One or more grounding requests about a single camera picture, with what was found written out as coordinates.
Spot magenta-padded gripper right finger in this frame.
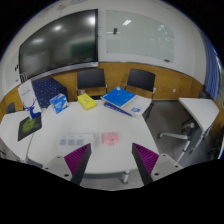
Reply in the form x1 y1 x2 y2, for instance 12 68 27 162
131 142 184 186

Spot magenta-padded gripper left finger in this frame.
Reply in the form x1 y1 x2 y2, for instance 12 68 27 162
42 143 93 187

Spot pink charger block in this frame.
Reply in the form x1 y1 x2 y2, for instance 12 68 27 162
101 131 122 147

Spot white and blue flat box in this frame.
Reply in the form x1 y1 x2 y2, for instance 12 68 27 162
103 96 153 120

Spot black mouse pad green print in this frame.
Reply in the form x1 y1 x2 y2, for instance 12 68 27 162
17 113 43 142

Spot yellow flat pack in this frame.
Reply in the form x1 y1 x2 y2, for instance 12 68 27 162
76 93 98 111

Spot blue tissue box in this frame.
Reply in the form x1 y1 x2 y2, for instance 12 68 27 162
49 93 70 115

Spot blue-covered book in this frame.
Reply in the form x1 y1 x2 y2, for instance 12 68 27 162
100 86 137 108

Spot small white side table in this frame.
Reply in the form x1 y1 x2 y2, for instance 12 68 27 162
158 97 220 163

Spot navy dotted gift bag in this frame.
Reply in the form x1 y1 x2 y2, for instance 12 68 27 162
32 77 69 109

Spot white paper bag blue deer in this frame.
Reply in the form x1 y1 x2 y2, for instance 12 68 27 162
17 73 43 120

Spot black chair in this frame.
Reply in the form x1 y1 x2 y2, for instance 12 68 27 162
5 101 17 114
76 67 108 100
125 68 157 101

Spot blue curtain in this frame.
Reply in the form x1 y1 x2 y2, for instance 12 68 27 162
199 31 221 102

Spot large glass whiteboard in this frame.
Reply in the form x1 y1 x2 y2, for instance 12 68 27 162
105 9 176 64

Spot large black wall display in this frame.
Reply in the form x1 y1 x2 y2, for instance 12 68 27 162
18 8 100 81

